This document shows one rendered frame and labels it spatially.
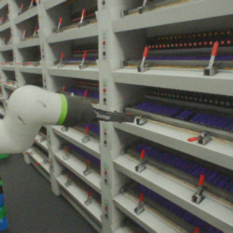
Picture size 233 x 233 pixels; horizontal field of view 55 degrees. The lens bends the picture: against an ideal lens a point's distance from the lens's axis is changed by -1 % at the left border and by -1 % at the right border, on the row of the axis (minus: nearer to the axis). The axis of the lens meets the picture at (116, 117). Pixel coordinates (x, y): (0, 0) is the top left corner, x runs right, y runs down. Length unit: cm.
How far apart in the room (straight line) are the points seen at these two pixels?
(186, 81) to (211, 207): 39
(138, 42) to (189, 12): 39
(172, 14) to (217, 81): 25
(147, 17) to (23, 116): 51
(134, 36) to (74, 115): 53
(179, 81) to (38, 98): 41
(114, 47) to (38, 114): 49
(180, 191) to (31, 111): 56
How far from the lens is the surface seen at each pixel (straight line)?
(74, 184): 164
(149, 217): 103
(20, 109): 59
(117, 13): 99
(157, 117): 86
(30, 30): 229
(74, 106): 64
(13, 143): 68
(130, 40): 102
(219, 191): 81
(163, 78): 76
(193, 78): 69
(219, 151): 69
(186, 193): 84
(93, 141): 125
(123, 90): 100
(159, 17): 79
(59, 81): 161
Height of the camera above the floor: 100
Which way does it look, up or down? 14 degrees down
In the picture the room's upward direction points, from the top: straight up
